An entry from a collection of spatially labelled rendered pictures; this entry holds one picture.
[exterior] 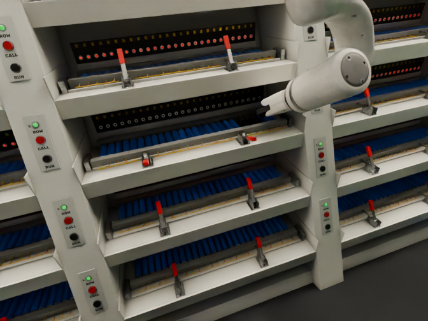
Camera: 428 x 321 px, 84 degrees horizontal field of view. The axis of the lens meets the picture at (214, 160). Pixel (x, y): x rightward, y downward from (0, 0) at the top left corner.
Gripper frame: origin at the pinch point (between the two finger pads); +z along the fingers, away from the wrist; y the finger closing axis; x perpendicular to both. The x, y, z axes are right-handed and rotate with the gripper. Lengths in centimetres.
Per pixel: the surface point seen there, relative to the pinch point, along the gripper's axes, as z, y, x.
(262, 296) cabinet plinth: 8, 17, 58
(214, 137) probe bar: -0.6, 19.1, 3.1
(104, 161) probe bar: 1.0, 48.5, 0.6
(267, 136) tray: -3.1, 4.4, 7.4
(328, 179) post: -3.3, -11.3, 26.0
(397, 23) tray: 2, -64, -18
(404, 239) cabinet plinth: 5, -43, 62
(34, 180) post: -3, 63, 1
